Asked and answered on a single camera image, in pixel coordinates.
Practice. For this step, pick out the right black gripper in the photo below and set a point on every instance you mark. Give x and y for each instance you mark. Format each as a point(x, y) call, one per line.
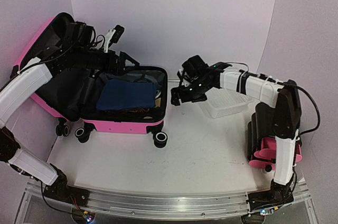
point(185, 97)

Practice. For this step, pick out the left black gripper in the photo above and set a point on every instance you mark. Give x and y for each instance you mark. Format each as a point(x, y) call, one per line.
point(110, 67)

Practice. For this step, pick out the blue cloth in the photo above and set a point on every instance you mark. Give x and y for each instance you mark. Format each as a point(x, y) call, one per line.
point(123, 95)

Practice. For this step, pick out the pink hard-shell suitcase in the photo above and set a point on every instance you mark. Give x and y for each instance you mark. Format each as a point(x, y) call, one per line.
point(72, 93)

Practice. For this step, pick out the white perforated plastic basket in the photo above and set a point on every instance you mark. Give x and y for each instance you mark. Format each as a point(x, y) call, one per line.
point(222, 102)

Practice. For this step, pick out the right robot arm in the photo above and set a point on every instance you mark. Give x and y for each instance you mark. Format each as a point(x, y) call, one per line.
point(196, 78)

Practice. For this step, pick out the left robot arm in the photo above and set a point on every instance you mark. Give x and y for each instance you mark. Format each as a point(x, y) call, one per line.
point(75, 51)

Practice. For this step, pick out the black and pink drawer organizer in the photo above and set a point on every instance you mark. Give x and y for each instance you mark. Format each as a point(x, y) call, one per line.
point(261, 144)

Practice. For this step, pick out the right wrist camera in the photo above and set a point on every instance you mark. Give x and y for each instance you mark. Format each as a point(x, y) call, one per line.
point(184, 79)

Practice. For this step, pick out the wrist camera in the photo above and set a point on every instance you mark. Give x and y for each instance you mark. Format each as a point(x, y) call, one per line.
point(112, 37)
point(184, 79)

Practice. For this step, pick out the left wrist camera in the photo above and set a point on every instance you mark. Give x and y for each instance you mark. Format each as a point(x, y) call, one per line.
point(112, 37)

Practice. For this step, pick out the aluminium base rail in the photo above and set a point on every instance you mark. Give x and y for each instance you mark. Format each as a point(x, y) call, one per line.
point(192, 207)

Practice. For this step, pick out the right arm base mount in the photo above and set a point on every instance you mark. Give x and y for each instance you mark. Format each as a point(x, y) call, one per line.
point(264, 200)

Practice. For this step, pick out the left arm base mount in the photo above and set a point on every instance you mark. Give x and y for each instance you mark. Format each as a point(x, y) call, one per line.
point(63, 192)

